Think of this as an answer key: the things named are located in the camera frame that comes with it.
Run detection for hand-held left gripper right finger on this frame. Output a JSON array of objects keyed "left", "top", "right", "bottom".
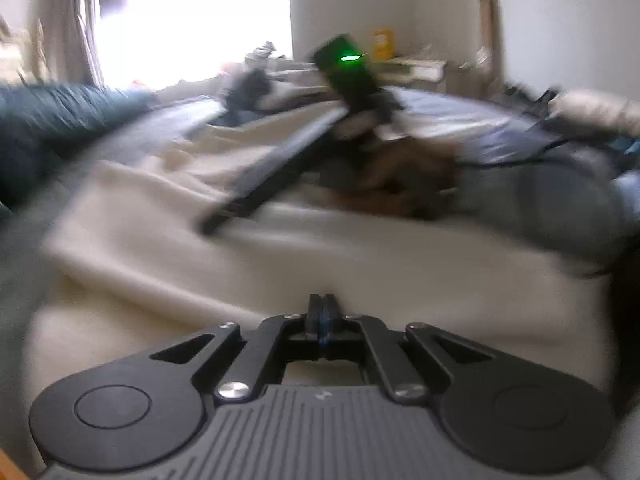
[{"left": 322, "top": 294, "right": 496, "bottom": 406}]

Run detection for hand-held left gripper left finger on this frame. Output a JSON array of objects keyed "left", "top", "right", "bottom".
[{"left": 149, "top": 294, "right": 323, "bottom": 406}]

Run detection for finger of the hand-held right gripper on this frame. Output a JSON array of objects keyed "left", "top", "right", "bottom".
[
  {"left": 197, "top": 109, "right": 346, "bottom": 229},
  {"left": 206, "top": 117, "right": 356, "bottom": 235}
]

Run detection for cream white towel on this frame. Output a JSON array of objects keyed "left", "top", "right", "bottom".
[{"left": 27, "top": 95, "right": 618, "bottom": 411}]

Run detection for person's right hand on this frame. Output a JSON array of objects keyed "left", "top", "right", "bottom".
[{"left": 345, "top": 132, "right": 463, "bottom": 218}]

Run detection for yellow box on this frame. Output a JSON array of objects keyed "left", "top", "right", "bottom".
[{"left": 372, "top": 29, "right": 397, "bottom": 59}]

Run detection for dark cloth pile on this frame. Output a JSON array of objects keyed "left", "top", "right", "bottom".
[{"left": 244, "top": 39, "right": 292, "bottom": 63}]

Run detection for black garment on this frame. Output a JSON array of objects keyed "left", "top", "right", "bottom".
[{"left": 217, "top": 67, "right": 283, "bottom": 118}]

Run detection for wooden board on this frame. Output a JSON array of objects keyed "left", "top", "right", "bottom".
[{"left": 476, "top": 0, "right": 505, "bottom": 88}]

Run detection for teal duvet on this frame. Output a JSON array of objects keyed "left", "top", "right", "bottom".
[{"left": 0, "top": 82, "right": 158, "bottom": 211}]

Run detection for grey curtain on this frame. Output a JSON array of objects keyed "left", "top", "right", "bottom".
[{"left": 30, "top": 0, "right": 128, "bottom": 88}]

